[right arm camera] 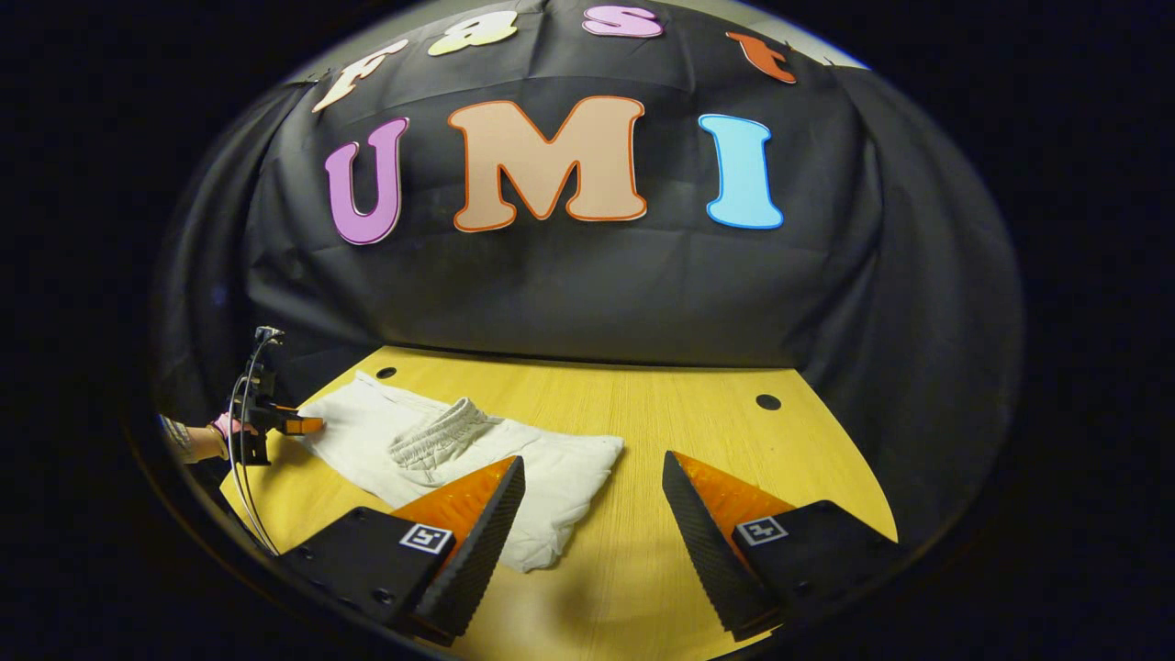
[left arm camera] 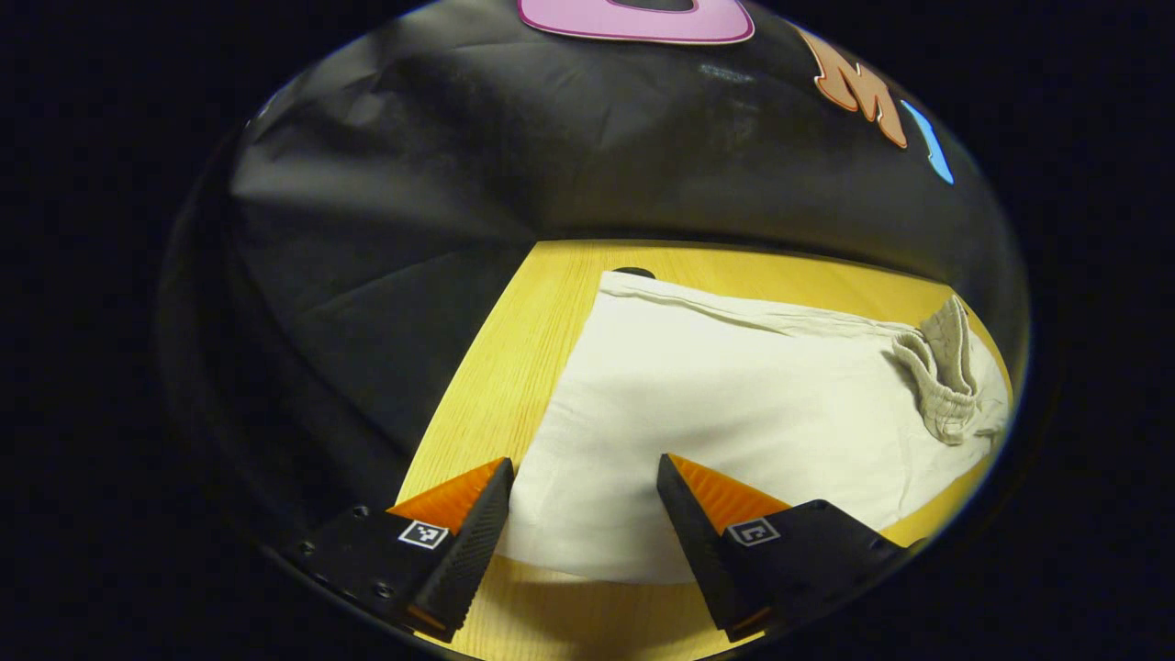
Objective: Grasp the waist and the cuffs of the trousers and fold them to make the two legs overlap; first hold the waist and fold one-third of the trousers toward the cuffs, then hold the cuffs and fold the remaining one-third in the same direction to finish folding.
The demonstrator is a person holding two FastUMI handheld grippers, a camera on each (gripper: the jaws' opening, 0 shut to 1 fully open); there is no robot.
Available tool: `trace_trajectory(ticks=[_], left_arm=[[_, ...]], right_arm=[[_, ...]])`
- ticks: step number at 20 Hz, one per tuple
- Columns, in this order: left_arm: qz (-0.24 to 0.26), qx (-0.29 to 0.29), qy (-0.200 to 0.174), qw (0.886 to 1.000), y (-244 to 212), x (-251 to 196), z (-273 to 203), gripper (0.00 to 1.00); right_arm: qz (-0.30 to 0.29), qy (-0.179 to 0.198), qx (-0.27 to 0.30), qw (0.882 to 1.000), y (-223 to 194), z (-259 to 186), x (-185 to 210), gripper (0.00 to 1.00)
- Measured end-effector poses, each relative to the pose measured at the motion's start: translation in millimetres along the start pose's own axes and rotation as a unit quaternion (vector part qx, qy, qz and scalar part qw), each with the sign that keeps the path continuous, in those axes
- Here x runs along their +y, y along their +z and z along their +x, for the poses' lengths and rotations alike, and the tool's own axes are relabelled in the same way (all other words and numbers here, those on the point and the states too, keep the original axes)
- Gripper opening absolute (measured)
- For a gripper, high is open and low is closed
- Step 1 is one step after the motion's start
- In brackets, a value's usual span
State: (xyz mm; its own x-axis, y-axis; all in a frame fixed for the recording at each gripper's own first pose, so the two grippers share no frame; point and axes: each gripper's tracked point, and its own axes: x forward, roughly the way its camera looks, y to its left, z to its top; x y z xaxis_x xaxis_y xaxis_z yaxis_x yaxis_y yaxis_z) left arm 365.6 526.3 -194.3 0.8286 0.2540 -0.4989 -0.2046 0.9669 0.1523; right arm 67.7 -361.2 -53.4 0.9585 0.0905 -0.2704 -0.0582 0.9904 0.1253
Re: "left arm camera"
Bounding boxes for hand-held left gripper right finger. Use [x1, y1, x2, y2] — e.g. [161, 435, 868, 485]
[656, 454, 928, 644]

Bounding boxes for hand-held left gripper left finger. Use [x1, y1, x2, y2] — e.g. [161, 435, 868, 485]
[280, 457, 515, 642]

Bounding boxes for white jeans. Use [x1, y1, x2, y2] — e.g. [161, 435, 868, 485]
[500, 271, 1011, 585]

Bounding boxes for black backdrop cloth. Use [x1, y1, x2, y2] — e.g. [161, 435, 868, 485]
[161, 0, 1029, 552]

